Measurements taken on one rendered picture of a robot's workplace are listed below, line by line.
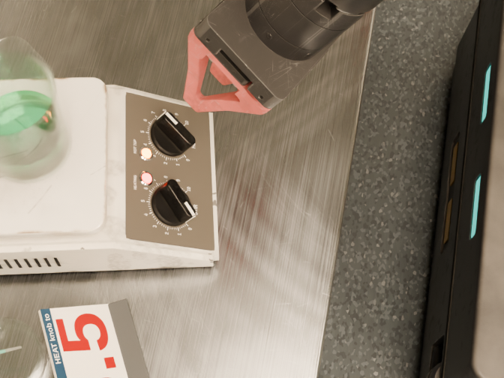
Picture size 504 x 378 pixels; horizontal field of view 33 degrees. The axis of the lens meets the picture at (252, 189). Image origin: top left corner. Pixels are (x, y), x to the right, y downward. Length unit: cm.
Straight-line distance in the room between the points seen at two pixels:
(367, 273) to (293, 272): 81
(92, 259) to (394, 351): 89
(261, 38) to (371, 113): 109
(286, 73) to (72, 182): 18
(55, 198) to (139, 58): 19
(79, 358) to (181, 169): 16
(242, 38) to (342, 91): 25
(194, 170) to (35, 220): 13
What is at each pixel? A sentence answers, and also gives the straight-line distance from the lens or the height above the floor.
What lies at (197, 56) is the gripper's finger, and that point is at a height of 93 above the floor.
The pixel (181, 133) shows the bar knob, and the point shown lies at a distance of 63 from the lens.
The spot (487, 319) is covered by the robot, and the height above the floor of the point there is 36.
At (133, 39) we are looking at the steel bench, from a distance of 75.
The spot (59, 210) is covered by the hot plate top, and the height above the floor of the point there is 84.
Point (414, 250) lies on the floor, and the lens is 150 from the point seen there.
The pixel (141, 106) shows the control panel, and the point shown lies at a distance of 65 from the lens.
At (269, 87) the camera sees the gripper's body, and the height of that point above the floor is 95.
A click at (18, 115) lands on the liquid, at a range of 60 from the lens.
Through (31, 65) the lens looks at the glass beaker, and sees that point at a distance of 57.
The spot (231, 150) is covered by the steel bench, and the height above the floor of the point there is 75.
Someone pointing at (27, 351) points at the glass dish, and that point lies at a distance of 66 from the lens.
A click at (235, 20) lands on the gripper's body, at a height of 96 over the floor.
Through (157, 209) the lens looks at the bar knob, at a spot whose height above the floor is 81.
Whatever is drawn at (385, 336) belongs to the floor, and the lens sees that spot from 145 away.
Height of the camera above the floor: 138
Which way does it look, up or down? 68 degrees down
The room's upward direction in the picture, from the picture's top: 7 degrees clockwise
